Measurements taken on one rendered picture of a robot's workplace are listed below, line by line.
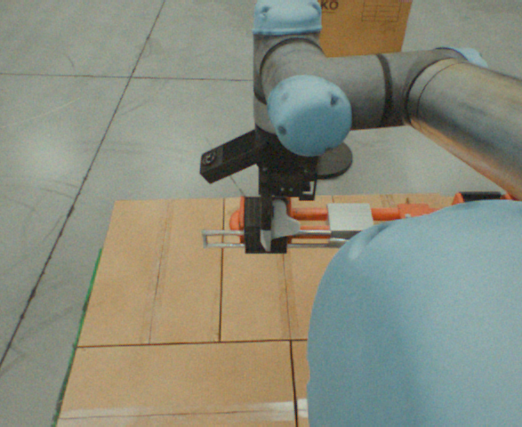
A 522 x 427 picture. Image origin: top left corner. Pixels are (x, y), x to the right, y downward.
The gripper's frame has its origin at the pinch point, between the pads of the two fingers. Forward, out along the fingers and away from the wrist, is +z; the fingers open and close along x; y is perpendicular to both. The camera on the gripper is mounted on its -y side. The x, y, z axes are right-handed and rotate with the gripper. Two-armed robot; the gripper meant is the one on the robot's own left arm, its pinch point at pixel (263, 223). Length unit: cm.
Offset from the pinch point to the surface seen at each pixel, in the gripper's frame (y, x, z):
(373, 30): 48, 147, 38
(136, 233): -42, 58, 68
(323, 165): 36, 155, 120
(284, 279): 8, 38, 67
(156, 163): -59, 162, 124
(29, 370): -89, 35, 122
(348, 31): 37, 148, 39
